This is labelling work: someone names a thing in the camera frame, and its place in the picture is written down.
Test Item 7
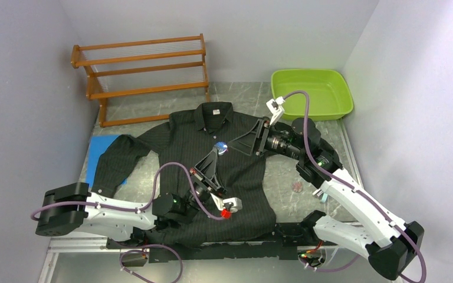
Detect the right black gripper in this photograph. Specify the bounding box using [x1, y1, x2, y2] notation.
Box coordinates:
[228, 119, 304, 160]

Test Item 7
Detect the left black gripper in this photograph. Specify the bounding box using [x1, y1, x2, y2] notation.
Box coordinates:
[178, 148, 227, 225]

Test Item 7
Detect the black pinstriped shirt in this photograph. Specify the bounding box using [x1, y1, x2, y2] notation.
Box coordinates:
[90, 101, 329, 247]

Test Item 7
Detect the white round badge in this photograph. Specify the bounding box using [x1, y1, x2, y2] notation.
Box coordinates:
[214, 141, 228, 156]

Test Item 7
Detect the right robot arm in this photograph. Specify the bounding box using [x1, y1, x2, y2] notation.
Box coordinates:
[228, 117, 426, 282]

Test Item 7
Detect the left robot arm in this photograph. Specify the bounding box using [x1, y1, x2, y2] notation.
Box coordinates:
[31, 142, 242, 248]

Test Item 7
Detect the red round brooch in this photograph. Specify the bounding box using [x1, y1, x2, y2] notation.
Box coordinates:
[291, 182, 304, 193]

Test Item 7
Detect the green plastic basin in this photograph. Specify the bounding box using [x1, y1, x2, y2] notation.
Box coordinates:
[271, 68, 354, 121]

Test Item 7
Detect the black base beam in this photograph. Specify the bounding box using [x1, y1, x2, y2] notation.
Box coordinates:
[106, 210, 326, 260]

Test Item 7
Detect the blue flat mat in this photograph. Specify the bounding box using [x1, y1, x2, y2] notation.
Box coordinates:
[85, 135, 119, 188]

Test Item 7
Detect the orange wooden shoe rack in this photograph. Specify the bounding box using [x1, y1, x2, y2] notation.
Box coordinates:
[70, 34, 211, 127]

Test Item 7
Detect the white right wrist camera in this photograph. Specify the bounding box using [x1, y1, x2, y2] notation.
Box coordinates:
[266, 97, 285, 126]

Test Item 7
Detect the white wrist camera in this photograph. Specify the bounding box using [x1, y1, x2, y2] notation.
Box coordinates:
[266, 97, 285, 126]
[211, 195, 243, 219]

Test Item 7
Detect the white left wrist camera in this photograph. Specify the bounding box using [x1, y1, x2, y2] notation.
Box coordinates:
[211, 195, 243, 219]

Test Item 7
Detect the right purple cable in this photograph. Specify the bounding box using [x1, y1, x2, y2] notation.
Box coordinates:
[283, 90, 427, 283]

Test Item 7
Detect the purple cable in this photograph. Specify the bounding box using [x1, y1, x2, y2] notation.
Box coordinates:
[30, 162, 227, 283]
[283, 90, 427, 283]

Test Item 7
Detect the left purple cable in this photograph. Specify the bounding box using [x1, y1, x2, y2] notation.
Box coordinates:
[30, 162, 227, 283]

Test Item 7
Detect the aluminium frame rail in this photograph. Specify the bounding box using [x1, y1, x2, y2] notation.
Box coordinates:
[47, 234, 368, 254]

